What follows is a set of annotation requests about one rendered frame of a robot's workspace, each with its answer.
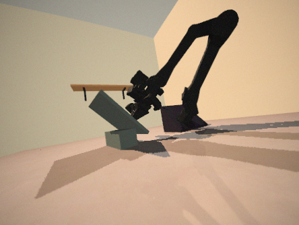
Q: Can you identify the grey switch panel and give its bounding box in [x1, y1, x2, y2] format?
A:
[89, 90, 149, 150]

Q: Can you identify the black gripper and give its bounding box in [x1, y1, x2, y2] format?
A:
[125, 90, 162, 120]

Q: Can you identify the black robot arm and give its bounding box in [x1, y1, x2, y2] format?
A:
[127, 9, 239, 126]

